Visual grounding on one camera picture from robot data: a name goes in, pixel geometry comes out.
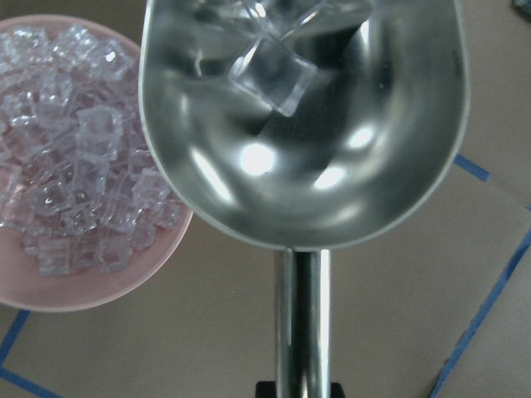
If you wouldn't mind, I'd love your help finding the stainless steel ice scoop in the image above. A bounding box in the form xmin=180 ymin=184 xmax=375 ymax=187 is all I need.
xmin=139 ymin=1 xmax=470 ymax=397

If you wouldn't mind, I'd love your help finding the clear ice cube pile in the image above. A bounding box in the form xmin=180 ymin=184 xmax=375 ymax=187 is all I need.
xmin=1 ymin=23 xmax=178 ymax=276

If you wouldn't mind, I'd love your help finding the pink bowl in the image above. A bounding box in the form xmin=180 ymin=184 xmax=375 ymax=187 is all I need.
xmin=1 ymin=14 xmax=192 ymax=313

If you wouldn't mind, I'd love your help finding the ice cube in scoop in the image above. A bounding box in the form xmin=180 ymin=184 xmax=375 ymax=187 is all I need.
xmin=229 ymin=35 xmax=318 ymax=117

